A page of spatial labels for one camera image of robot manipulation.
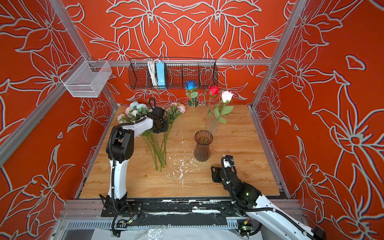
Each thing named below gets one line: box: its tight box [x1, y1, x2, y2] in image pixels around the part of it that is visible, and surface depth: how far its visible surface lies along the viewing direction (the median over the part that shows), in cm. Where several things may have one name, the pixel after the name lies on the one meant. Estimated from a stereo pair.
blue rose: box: [184, 80, 203, 142], surface depth 72 cm
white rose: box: [206, 90, 234, 142], surface depth 72 cm
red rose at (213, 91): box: [203, 85, 220, 142], surface depth 71 cm
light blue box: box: [156, 62, 166, 89], surface depth 92 cm
